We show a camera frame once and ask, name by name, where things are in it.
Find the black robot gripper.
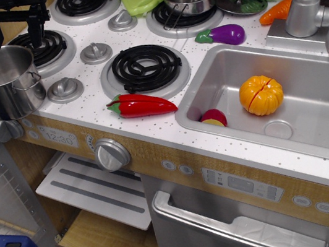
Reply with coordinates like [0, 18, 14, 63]
[0, 0, 50, 49]

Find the tall stainless steel pot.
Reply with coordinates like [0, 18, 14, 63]
[0, 45, 46, 121]

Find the steel pot lid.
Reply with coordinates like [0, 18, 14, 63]
[215, 0, 268, 15]

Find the front left black burner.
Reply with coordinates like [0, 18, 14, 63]
[9, 30, 76, 79]

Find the black burner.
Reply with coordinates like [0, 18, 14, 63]
[100, 45, 191, 99]
[9, 30, 76, 79]
[146, 3, 224, 39]
[49, 0, 121, 26]

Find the back left black burner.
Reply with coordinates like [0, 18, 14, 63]
[49, 0, 121, 26]

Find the silver stovetop knob front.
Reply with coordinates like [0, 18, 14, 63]
[47, 77, 84, 104]

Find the silver stovetop knob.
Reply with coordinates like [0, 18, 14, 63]
[80, 43, 113, 65]
[47, 77, 84, 104]
[108, 9, 138, 33]

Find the silver stovetop knob middle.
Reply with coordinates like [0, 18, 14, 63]
[80, 43, 113, 65]

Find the silver oven knob left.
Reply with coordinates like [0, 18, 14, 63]
[0, 120, 24, 143]

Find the silver oven knob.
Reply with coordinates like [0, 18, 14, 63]
[95, 138, 131, 172]
[0, 120, 24, 143]

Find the silver stovetop knob back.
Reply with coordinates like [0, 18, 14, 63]
[108, 9, 138, 33]

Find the red toy chili pepper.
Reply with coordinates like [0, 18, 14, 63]
[106, 93, 178, 119]

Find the front right black burner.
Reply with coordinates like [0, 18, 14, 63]
[100, 45, 191, 99]

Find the back right black burner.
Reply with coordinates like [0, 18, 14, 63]
[146, 3, 224, 39]

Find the silver oven knob right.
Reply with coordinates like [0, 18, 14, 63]
[95, 138, 131, 172]

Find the grey oven door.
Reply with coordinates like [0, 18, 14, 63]
[0, 143, 58, 247]

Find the white oven rack shelf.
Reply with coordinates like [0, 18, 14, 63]
[36, 153, 151, 230]

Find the purple toy eggplant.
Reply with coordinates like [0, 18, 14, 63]
[195, 24, 246, 45]

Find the red yellow toy fruit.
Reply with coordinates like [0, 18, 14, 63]
[200, 108, 228, 127]

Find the orange toy pumpkin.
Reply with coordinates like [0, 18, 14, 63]
[239, 76, 284, 116]

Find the orange toy carrot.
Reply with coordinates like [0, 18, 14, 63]
[259, 0, 292, 25]

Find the silver dishwasher door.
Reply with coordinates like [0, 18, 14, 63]
[141, 175, 329, 247]

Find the silver toy faucet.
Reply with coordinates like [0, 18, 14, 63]
[266, 0, 329, 54]

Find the silver sink basin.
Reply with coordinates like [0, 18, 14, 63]
[175, 46, 329, 159]

